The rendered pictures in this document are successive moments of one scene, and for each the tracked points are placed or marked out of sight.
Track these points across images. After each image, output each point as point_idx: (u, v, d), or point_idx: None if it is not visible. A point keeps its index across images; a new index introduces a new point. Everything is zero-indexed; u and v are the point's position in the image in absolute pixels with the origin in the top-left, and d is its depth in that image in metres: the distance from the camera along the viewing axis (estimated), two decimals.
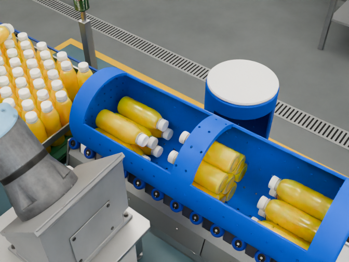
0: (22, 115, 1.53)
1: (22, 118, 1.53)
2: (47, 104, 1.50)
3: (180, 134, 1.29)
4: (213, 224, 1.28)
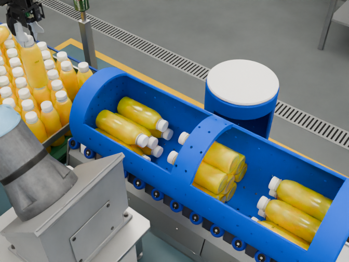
0: (22, 115, 1.53)
1: (22, 118, 1.53)
2: (47, 104, 1.50)
3: (179, 136, 1.29)
4: (213, 224, 1.28)
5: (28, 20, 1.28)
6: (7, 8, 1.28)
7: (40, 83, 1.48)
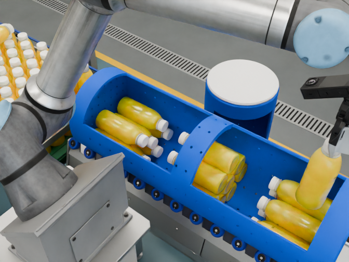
0: None
1: None
2: None
3: (179, 136, 1.29)
4: (213, 224, 1.28)
5: None
6: (344, 108, 0.79)
7: (321, 204, 0.98)
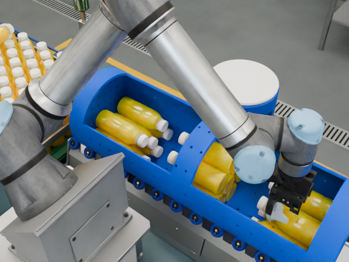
0: None
1: None
2: None
3: (179, 136, 1.29)
4: (213, 224, 1.28)
5: (299, 205, 1.05)
6: (273, 190, 1.05)
7: None
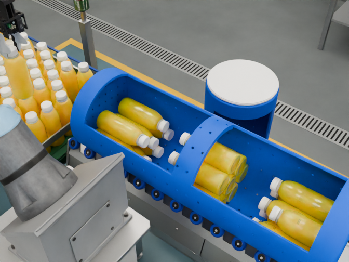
0: (4, 64, 1.37)
1: (5, 67, 1.37)
2: (47, 104, 1.50)
3: (180, 136, 1.29)
4: (214, 224, 1.28)
5: (10, 31, 1.24)
6: None
7: None
